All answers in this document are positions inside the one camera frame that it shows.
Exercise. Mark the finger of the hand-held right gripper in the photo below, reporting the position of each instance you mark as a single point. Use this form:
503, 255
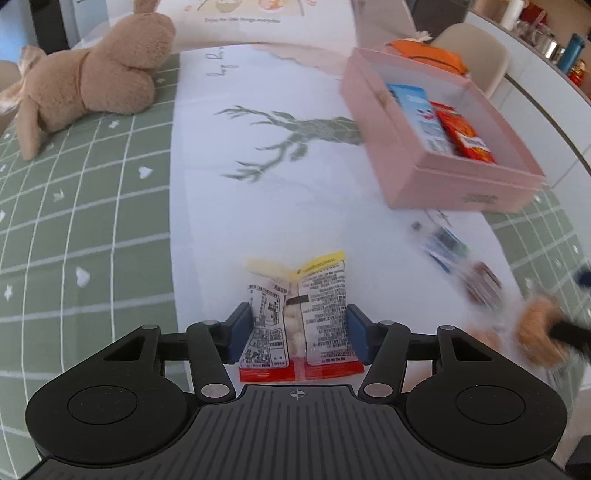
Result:
572, 336
584, 277

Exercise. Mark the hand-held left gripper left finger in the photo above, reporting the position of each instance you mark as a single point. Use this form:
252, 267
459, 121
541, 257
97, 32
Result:
240, 332

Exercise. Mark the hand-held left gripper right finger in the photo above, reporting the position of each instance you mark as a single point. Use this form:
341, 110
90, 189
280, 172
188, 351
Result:
358, 334

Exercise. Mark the orange bread bun packet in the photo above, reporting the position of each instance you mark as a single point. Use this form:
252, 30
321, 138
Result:
535, 327

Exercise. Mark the clear packet of white candies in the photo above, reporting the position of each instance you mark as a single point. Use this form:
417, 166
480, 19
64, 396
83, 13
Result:
318, 295

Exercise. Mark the pink cardboard box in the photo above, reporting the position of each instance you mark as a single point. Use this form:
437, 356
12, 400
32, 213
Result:
434, 184

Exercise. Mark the red snack packet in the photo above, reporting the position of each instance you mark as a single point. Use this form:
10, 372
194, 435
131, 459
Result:
461, 134

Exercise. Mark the blue and white snack packet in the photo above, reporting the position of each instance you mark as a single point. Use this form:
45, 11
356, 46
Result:
420, 115

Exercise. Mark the blue brown snack packet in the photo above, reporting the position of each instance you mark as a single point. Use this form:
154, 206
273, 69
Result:
482, 281

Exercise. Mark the white counter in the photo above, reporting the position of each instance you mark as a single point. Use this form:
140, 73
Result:
545, 106

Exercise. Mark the green checked tablecloth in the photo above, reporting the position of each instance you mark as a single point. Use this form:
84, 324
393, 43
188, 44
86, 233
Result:
92, 230

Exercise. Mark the blue thermos bottle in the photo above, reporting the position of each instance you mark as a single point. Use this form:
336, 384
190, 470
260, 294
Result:
571, 53

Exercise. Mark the steel pot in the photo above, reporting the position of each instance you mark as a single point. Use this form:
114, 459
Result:
547, 41

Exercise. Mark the beige chair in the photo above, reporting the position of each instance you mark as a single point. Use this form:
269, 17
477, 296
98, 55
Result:
480, 50

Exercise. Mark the orange plastic bag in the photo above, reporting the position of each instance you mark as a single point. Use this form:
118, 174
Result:
429, 53

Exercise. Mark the white thermos bottle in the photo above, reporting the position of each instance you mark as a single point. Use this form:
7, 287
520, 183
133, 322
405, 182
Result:
513, 14

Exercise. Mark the brown plush bunny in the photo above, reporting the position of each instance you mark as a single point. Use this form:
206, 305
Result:
92, 78

